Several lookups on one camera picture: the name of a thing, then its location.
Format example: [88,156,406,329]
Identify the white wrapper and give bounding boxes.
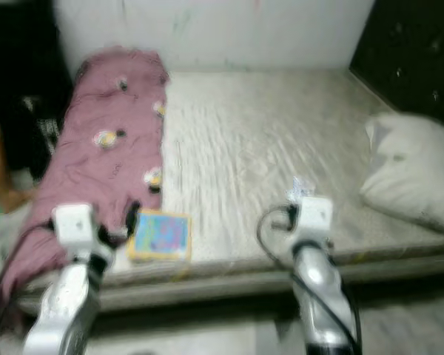
[287,177,316,205]

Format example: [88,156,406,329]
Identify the colourful picture book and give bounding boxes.
[127,209,192,263]

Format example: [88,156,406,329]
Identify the purple printed blanket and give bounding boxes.
[0,47,172,335]

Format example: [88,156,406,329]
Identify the grey quilted mattress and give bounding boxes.
[22,69,444,273]

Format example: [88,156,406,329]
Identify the grey bed base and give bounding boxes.
[22,251,444,311]

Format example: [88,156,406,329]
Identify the white pillow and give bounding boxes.
[359,111,444,236]

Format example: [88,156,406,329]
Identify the black bag white lettering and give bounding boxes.
[22,95,60,160]

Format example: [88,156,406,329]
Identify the black tufted headboard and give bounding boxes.
[348,0,444,132]

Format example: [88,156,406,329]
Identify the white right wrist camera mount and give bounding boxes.
[298,195,334,242]

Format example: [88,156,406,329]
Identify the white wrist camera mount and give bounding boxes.
[298,195,334,242]
[51,203,101,249]

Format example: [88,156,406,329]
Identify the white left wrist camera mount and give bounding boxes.
[51,203,101,249]

